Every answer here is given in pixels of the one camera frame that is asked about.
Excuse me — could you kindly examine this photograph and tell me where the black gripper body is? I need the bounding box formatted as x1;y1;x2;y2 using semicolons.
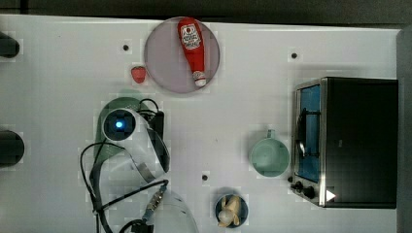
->
147;112;164;141

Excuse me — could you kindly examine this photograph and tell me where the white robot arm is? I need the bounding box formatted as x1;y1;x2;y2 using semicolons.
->
94;109;198;233

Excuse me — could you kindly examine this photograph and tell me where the red toy strawberry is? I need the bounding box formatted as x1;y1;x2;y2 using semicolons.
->
130;66;147;83

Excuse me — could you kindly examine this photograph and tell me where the round grey plate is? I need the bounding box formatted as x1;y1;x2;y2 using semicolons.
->
144;17;220;93

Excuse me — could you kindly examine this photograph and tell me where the red ketchup bottle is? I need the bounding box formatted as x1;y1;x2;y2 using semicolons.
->
177;17;206;87

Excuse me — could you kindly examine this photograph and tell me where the peeled toy banana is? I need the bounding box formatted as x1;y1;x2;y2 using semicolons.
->
218;195;241;227

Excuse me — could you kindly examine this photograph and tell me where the light green mug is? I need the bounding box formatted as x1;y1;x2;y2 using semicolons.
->
249;129;290;178

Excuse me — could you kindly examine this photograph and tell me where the blue bowl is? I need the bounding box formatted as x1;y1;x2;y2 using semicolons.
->
215;194;249;228

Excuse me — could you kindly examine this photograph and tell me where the silver toaster oven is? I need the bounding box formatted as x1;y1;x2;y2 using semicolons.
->
289;77;398;209

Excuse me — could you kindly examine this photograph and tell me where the black cylinder post lower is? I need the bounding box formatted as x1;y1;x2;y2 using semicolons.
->
0;130;24;167

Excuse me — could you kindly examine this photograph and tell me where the black cylinder post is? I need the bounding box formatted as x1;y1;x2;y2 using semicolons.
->
0;32;20;58
0;130;24;167

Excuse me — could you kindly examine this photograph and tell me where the black cylinder post upper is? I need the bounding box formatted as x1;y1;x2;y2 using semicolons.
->
0;32;20;58

